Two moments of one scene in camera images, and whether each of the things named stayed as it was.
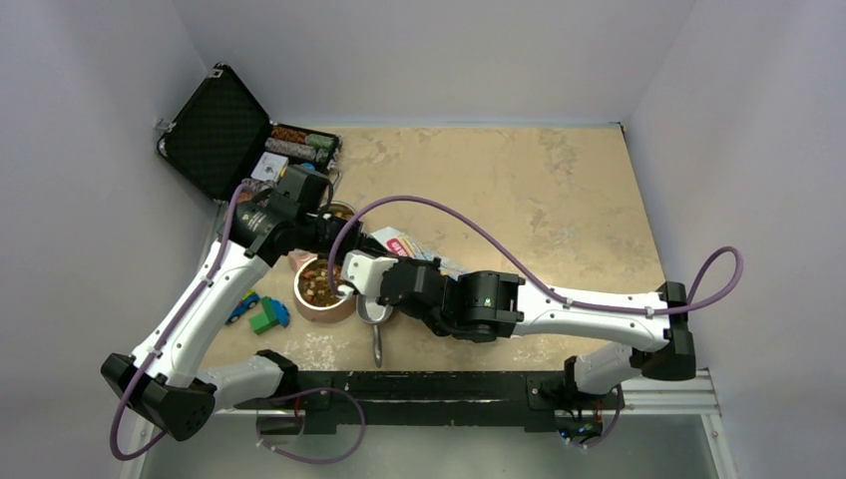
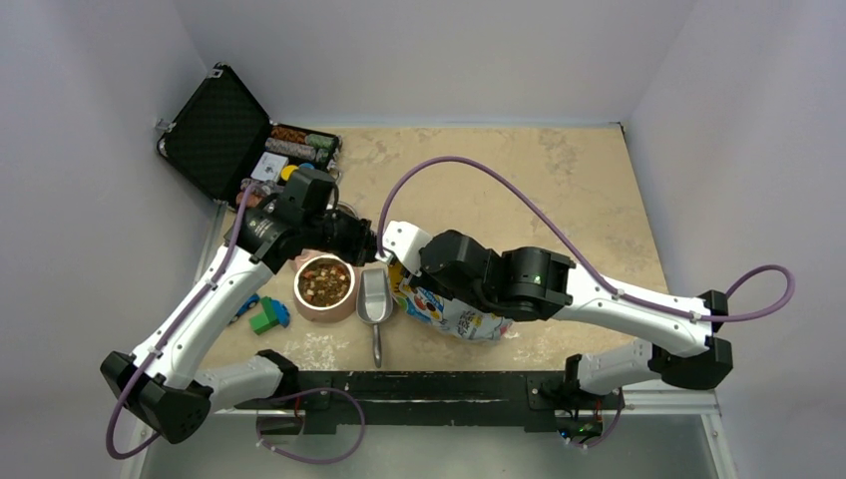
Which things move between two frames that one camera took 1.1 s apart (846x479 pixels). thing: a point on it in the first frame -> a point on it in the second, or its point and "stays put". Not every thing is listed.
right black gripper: x=433 y=263 -> x=422 y=279
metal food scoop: x=373 y=313 stays put
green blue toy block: x=273 y=312 stays put
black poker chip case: x=223 y=141 stays put
